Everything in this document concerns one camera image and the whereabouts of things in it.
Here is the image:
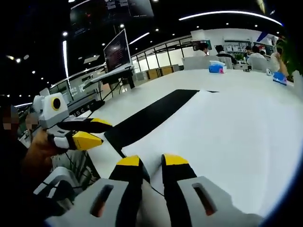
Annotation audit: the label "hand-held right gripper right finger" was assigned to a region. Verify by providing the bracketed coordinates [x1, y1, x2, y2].
[161, 153, 265, 227]

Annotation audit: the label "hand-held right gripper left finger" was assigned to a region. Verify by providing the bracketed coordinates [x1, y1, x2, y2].
[45, 155, 151, 227]

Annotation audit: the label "white bound document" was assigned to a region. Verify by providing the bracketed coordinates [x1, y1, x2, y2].
[120, 89, 300, 218]

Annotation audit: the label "person's left hand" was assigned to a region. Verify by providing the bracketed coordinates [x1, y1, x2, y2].
[30, 129, 67, 157]

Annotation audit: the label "black bar with white print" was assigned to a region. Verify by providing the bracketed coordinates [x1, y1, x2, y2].
[68, 100, 105, 118]

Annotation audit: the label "person's grey trousers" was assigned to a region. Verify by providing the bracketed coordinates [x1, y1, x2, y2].
[51, 148, 103, 188]

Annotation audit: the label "white waist device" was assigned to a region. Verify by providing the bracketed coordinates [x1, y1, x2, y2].
[33, 166, 77, 200]

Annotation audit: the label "black monitor stand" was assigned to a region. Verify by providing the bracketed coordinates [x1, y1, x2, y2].
[89, 66, 136, 100]

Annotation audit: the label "black desk mat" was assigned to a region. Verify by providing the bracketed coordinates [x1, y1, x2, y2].
[104, 89, 220, 159]

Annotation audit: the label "ceiling air vent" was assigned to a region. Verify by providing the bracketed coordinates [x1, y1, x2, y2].
[83, 54, 101, 64]

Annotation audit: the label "computer monitor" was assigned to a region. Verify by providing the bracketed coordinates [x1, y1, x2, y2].
[103, 28, 132, 73]

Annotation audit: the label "person's black shirt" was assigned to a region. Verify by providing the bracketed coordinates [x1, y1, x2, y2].
[0, 132, 55, 227]

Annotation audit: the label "large hanging dark screen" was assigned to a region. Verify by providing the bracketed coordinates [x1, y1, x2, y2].
[70, 0, 155, 36]

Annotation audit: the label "white desk partition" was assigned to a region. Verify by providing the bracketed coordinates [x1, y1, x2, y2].
[181, 56, 234, 70]

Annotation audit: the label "blue tissue box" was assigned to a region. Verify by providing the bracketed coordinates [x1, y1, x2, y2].
[272, 72, 288, 86]
[208, 61, 228, 75]

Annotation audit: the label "green plant in white pot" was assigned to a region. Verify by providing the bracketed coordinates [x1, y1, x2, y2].
[281, 35, 303, 89]

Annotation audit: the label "long curved ceiling light strip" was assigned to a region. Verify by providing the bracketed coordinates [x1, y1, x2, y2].
[178, 10, 284, 27]

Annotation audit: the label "black cable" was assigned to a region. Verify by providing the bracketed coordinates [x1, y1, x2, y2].
[42, 151, 100, 190]

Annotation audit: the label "wall television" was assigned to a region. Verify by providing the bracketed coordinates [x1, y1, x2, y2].
[191, 39, 213, 52]

